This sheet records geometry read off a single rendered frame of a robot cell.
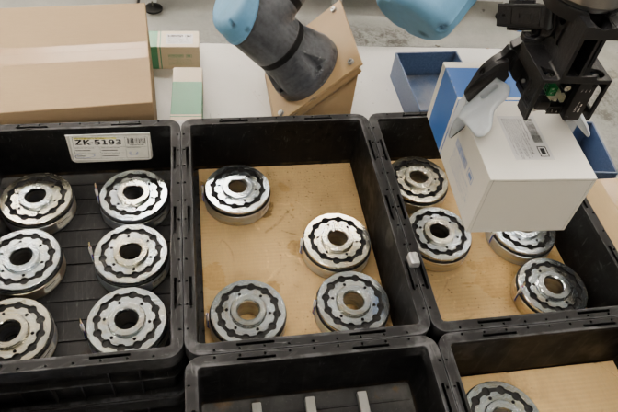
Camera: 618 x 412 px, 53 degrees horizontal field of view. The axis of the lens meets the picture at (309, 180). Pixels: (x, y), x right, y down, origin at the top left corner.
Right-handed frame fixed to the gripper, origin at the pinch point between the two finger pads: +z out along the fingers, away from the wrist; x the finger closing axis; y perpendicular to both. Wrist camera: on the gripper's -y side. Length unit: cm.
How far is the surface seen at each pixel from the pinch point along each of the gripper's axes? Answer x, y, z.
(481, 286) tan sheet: 4.7, 3.9, 28.3
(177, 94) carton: -43, -48, 36
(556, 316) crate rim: 8.4, 14.7, 18.3
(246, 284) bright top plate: -30.5, 4.1, 25.2
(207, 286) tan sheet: -35.9, 2.2, 28.4
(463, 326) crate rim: -4.3, 15.5, 18.3
